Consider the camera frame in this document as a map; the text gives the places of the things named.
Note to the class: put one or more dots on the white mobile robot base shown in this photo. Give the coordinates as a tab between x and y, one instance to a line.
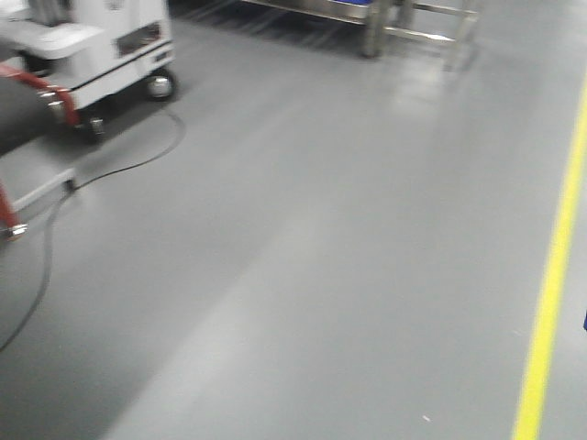
87	51

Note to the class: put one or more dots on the steel rack frame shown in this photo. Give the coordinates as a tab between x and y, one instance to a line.
381	19

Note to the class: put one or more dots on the red conveyor side rail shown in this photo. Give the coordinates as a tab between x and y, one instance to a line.
31	106

